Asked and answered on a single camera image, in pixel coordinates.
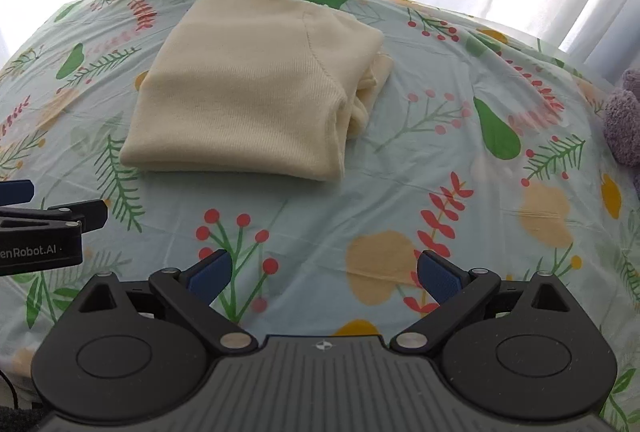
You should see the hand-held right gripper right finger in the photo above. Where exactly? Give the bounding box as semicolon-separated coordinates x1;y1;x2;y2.
390;249;572;355

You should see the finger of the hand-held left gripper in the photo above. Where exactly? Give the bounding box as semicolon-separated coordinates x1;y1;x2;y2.
0;180;36;207
0;199;109;234

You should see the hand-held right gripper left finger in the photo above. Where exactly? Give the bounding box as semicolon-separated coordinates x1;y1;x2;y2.
75;249;259;354

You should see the cream knit sweater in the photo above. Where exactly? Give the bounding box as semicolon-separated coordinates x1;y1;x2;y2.
120;0;394;186

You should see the floral bed sheet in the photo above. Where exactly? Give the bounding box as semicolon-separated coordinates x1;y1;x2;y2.
0;0;640;432

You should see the purple fuzzy cloth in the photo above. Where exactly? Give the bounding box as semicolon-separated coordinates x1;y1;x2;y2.
604;67;640;196

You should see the black cable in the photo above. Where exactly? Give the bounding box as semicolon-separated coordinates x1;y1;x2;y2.
0;369;18;410

